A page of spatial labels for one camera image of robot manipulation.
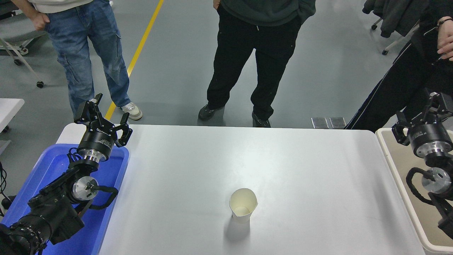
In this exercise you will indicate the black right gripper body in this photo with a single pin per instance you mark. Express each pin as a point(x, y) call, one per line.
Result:
point(428, 136)

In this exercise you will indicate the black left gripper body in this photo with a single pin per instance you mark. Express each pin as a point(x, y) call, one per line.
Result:
point(97, 141)

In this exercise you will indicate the white paper cup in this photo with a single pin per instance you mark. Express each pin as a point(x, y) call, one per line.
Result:
point(242, 203)

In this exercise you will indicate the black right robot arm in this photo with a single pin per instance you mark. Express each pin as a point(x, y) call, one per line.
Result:
point(437, 180)

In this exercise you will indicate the person's right forearm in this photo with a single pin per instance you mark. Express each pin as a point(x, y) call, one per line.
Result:
point(24, 7)

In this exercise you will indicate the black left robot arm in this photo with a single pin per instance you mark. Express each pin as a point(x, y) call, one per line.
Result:
point(53, 212)

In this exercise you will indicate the person's hand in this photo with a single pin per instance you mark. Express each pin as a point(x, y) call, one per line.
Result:
point(446, 40)

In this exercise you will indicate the person's right hand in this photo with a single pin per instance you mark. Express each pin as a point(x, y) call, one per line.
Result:
point(216, 3)
point(40, 20)

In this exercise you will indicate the person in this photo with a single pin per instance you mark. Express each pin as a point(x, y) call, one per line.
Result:
point(247, 53)
point(396, 88)
point(78, 42)

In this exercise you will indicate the blue plastic tray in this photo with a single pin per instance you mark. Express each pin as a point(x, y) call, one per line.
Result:
point(53, 166)

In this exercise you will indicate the large beige plastic bin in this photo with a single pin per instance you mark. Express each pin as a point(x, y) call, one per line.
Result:
point(407, 184)

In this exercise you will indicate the metal floor socket plate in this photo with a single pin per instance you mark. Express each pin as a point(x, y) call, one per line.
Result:
point(320, 123)
point(338, 122)

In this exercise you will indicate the white side table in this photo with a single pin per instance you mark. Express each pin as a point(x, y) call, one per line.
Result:
point(9, 109)

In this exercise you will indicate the white-legged rolling chair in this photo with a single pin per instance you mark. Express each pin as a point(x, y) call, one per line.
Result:
point(393, 45)

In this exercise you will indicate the black wristband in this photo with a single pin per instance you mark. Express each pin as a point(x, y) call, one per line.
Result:
point(444, 21)

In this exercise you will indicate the dark jacket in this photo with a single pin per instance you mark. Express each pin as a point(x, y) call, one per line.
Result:
point(396, 14)

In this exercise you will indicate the black floor plug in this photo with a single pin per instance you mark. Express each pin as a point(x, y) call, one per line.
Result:
point(7, 202)

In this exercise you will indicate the grey rolling cart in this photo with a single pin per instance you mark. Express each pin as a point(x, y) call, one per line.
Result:
point(17, 30)

